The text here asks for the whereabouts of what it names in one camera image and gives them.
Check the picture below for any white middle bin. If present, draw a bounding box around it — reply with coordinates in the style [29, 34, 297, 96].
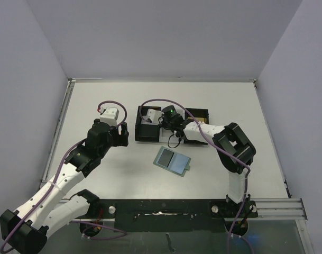
[159, 105, 185, 148]

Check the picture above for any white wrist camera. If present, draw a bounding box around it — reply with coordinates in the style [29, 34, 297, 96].
[144, 108, 162, 125]
[99, 106, 119, 126]

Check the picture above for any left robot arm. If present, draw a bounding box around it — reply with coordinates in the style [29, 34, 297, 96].
[0, 119, 129, 253]

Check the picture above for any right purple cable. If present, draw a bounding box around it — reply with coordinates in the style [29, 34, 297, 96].
[139, 98, 251, 173]

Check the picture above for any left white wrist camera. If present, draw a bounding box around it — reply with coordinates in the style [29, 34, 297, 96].
[99, 106, 119, 126]

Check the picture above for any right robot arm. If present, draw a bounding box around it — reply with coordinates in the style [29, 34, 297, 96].
[157, 105, 256, 204]

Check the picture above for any gold card in bin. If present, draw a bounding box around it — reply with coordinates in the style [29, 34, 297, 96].
[196, 117, 205, 122]

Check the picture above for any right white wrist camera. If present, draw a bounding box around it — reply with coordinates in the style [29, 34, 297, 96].
[144, 108, 162, 125]

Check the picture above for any black right bin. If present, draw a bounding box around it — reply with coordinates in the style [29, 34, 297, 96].
[184, 108, 209, 146]

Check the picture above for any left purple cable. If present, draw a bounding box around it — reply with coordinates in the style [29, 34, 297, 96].
[0, 101, 129, 252]

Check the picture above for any green leather card holder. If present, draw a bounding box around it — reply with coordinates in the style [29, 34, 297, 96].
[153, 147, 191, 177]

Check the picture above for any purple cable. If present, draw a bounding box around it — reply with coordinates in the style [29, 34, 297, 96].
[0, 101, 129, 252]
[139, 98, 251, 173]

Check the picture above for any black left bin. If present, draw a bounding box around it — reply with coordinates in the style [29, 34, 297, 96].
[134, 106, 160, 143]

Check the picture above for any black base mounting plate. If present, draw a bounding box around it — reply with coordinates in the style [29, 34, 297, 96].
[81, 199, 258, 233]

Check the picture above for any black bin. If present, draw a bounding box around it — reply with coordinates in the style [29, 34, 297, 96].
[184, 108, 209, 146]
[134, 106, 160, 143]

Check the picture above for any aluminium front rail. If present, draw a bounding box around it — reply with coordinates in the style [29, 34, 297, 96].
[22, 197, 308, 222]

